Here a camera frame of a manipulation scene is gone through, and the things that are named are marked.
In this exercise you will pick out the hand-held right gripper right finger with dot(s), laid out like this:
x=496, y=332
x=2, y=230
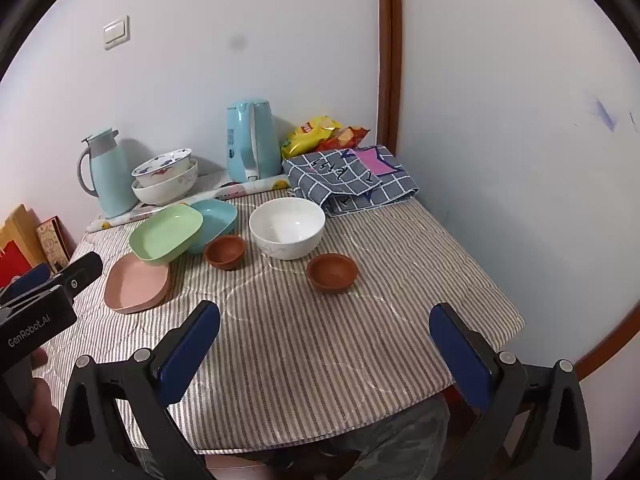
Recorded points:
x=457, y=347

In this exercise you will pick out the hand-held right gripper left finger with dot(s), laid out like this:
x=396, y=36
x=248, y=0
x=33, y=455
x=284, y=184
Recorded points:
x=190, y=345

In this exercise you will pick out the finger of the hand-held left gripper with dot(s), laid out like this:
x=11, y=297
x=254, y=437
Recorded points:
x=40, y=297
x=80, y=270

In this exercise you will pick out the pink plastic plate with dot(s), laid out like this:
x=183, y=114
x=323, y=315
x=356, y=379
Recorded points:
x=135, y=285

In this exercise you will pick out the green plastic plate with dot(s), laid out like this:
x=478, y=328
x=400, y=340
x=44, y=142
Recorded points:
x=165, y=235

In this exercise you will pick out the small brown bowl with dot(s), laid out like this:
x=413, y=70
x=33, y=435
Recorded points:
x=332, y=272
x=225, y=252

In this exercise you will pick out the light blue plastic plate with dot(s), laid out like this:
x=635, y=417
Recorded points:
x=217, y=220

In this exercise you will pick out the white ceramic bowl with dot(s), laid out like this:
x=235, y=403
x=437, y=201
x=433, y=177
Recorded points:
x=287, y=230

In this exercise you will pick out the person's left hand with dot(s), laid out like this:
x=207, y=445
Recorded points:
x=47, y=420

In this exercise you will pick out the patterned brown box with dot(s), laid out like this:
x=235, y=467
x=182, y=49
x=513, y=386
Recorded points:
x=54, y=245

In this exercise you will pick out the red box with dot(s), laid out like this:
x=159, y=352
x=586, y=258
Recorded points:
x=15, y=265

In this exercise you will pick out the yellow-brown cardboard box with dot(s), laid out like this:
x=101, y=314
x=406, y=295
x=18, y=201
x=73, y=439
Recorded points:
x=22, y=225

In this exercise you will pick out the light blue thermos jug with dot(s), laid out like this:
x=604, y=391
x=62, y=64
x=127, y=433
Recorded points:
x=112, y=180

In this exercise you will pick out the large white bowl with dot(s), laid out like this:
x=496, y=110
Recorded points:
x=167, y=192

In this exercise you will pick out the striped quilted tablecloth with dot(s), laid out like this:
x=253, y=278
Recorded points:
x=310, y=340

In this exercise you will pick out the person's grey trousers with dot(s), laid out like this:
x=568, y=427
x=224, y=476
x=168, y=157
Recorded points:
x=375, y=440

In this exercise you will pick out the blue floral patterned bowl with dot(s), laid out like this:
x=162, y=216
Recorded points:
x=162, y=170

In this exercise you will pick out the brown wooden baseboard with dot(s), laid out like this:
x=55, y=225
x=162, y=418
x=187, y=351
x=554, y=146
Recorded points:
x=610, y=345

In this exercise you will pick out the fruit print table mat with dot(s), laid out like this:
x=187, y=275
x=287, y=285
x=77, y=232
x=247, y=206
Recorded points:
x=220, y=192

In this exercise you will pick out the blue-grey checked cloth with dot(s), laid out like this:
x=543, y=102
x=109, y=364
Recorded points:
x=350, y=182

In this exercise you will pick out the light blue electric kettle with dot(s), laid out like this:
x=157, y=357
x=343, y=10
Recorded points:
x=245, y=145

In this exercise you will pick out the red chip bag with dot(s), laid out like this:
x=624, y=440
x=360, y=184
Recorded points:
x=352, y=137

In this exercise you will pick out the yellow chip bag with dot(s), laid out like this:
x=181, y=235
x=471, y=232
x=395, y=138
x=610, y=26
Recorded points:
x=307, y=137

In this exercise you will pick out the white wall light switch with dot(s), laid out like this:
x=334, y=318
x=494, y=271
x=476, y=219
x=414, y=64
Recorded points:
x=116, y=32

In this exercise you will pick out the brown wooden door frame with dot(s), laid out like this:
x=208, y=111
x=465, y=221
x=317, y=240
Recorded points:
x=390, y=60

